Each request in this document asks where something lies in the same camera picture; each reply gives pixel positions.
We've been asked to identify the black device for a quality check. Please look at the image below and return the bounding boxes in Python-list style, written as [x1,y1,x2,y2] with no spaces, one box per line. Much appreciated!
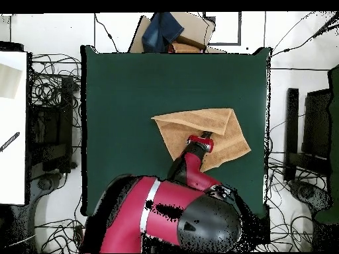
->
[0,40,24,52]

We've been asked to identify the beige box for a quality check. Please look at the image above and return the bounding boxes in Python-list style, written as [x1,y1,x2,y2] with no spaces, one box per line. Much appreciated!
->
[0,62,23,100]

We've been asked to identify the black frame stand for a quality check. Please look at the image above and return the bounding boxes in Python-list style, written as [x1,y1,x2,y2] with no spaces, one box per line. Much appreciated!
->
[283,87,333,183]

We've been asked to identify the black equipment stand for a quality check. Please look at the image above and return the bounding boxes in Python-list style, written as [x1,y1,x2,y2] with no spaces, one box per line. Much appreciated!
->
[27,76,77,175]

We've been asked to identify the tan terry towel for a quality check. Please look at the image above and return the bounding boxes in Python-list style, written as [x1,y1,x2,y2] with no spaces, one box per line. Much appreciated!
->
[151,107,252,173]

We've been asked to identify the folded tan towel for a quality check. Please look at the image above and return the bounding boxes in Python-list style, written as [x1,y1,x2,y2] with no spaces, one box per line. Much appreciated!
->
[170,41,203,54]

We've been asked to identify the dark green hanging cloth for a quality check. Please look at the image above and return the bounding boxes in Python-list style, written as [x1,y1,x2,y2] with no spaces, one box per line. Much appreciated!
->
[315,64,339,225]

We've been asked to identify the dark green table cloth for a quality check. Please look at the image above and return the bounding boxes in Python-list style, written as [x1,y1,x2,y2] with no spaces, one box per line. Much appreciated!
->
[79,44,273,218]

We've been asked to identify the thin black cable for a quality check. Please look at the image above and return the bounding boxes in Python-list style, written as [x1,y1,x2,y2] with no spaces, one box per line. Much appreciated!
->
[94,13,119,53]

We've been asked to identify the black striped tool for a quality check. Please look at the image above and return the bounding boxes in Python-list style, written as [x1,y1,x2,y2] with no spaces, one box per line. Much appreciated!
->
[0,131,21,153]

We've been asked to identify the cardboard box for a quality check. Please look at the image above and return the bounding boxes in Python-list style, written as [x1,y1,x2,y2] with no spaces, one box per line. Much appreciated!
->
[128,11,227,54]

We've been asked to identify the grey rectangular frame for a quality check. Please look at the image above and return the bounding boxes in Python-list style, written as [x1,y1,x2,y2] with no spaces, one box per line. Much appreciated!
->
[202,11,242,46]

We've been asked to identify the black cable tangle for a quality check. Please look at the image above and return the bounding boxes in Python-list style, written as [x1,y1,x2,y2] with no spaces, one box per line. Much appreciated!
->
[34,215,85,253]
[266,151,329,191]
[30,53,82,128]

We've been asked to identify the grey chair base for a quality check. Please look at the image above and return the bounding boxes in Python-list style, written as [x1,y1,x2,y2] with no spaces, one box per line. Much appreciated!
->
[7,171,64,253]

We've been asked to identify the small black box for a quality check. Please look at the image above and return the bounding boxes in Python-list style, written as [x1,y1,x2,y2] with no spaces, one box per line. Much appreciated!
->
[260,206,271,245]

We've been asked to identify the black chair base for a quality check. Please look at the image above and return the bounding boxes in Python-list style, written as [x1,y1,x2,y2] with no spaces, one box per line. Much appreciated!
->
[288,179,333,212]

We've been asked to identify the black power strip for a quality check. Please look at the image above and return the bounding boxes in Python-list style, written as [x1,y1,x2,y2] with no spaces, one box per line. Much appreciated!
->
[73,224,85,247]

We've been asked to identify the black cable with plug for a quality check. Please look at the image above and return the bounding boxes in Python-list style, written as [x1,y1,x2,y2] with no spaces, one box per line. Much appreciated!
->
[271,11,339,58]

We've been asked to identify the white table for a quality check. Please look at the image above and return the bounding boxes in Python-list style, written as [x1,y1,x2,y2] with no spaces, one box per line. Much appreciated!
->
[0,50,28,206]

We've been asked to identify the blue jeans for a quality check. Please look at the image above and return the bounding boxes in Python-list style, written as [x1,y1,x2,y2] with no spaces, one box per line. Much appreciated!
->
[141,11,185,53]

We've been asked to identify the dark brown cloth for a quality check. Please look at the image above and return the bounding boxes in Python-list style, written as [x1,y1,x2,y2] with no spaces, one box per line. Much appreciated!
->
[174,35,207,52]

